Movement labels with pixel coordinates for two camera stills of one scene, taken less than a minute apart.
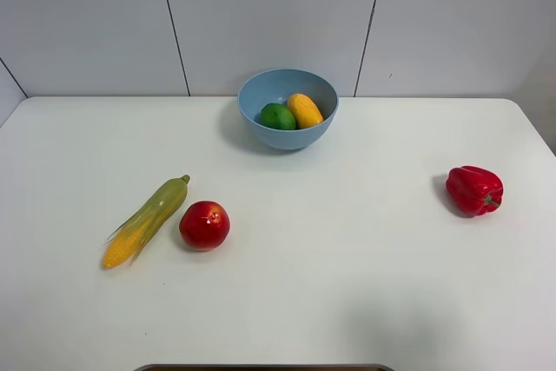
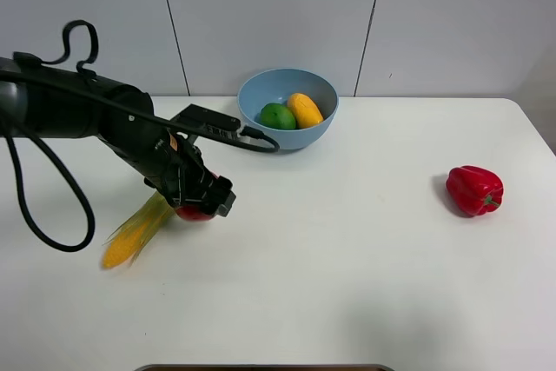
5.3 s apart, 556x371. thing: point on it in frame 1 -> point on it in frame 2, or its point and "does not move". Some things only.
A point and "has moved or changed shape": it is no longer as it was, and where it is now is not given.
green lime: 278,116 does not move
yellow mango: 306,113 does not move
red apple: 204,225 has moved or changed shape
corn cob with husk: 154,214 does not move
